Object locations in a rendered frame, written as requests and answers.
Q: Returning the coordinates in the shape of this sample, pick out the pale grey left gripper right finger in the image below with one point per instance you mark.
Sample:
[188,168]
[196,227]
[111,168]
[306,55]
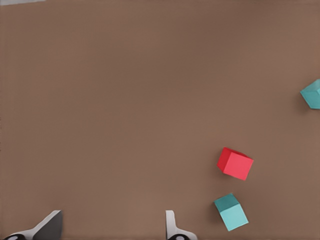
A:
[171,225]

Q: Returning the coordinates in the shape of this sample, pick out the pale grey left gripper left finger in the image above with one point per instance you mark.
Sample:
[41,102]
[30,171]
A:
[47,227]

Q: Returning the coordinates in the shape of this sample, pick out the teal cube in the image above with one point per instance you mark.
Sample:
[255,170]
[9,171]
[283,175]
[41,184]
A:
[312,96]
[232,213]

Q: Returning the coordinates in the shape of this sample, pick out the red cube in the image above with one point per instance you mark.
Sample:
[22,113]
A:
[236,165]

